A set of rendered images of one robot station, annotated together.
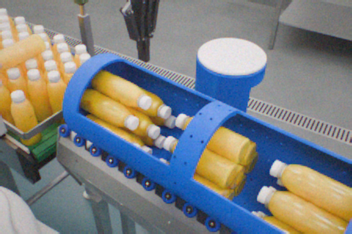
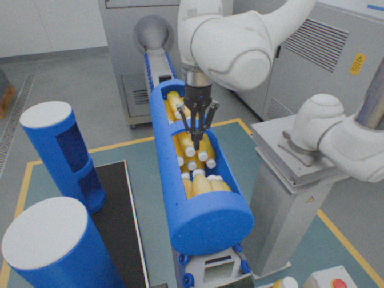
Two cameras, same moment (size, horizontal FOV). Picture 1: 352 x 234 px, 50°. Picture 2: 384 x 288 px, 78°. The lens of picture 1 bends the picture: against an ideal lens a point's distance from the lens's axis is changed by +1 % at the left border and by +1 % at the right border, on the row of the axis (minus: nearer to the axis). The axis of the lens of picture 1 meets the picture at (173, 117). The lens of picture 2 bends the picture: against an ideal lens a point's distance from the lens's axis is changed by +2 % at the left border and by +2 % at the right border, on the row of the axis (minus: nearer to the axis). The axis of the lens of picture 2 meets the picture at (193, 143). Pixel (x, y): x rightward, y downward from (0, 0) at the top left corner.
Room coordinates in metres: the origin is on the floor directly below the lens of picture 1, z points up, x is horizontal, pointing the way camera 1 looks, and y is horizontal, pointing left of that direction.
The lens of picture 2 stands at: (1.32, 0.46, 1.82)
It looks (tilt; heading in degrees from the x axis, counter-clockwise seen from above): 41 degrees down; 221
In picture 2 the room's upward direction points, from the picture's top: straight up
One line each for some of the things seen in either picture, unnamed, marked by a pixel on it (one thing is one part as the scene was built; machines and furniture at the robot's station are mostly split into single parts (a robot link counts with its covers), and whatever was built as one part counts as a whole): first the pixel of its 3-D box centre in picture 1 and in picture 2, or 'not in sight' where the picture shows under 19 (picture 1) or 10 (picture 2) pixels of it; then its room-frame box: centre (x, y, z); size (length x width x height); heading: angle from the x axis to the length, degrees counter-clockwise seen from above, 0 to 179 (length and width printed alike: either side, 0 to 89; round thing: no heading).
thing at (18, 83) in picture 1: (20, 95); not in sight; (1.09, 0.56, 0.99); 0.07 x 0.07 x 0.19
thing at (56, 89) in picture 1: (59, 98); not in sight; (1.07, 0.42, 0.99); 0.07 x 0.07 x 0.19
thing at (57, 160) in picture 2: not in sight; (71, 165); (0.99, -0.99, 0.59); 0.28 x 0.28 x 0.88
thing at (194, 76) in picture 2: not in sight; (198, 71); (0.86, 0.08, 1.56); 0.09 x 0.09 x 0.06
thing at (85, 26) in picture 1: (98, 111); not in sight; (1.53, 0.40, 0.55); 0.04 x 0.04 x 1.10; 53
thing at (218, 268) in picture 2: not in sight; (217, 268); (1.02, 0.31, 0.99); 0.10 x 0.02 x 0.12; 143
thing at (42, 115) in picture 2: not in sight; (46, 114); (0.99, -0.99, 1.03); 0.28 x 0.28 x 0.01
